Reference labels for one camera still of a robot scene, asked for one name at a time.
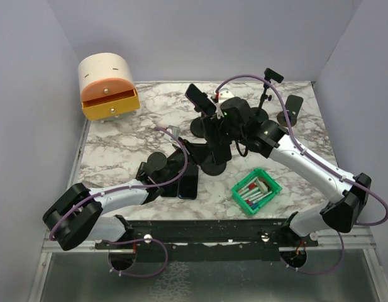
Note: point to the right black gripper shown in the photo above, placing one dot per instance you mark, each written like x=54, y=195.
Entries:
x=222, y=119

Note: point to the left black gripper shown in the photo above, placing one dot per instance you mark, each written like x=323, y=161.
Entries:
x=195, y=153

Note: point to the black phone stand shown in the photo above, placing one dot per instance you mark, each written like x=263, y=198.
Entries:
x=196, y=126
x=212, y=169
x=269, y=75

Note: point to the black phone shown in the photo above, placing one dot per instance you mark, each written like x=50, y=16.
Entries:
x=187, y=188

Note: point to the grey silver phone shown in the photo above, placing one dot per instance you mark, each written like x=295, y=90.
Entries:
x=170, y=190

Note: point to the wood base phone stand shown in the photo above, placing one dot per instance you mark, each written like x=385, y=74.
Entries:
x=293, y=106

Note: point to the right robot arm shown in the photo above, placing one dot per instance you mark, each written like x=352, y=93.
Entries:
x=345, y=192

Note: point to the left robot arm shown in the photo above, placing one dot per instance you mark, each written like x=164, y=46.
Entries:
x=73, y=217

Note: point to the markers in bin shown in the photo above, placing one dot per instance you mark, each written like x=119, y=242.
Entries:
x=251, y=194

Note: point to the white eraser in bin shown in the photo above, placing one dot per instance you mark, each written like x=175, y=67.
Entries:
x=262, y=185

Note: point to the green plastic bin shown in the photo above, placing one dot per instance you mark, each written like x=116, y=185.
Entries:
x=276, y=189

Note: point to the orange drawer box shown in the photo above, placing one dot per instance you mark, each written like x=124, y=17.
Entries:
x=107, y=88

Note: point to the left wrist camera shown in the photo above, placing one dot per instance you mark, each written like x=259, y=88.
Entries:
x=174, y=130

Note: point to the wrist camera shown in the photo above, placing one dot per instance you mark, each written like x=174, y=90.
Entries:
x=174, y=130
x=223, y=95

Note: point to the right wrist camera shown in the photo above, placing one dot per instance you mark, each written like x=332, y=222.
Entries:
x=223, y=95

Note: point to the black table front rail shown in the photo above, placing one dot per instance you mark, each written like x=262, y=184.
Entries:
x=213, y=240

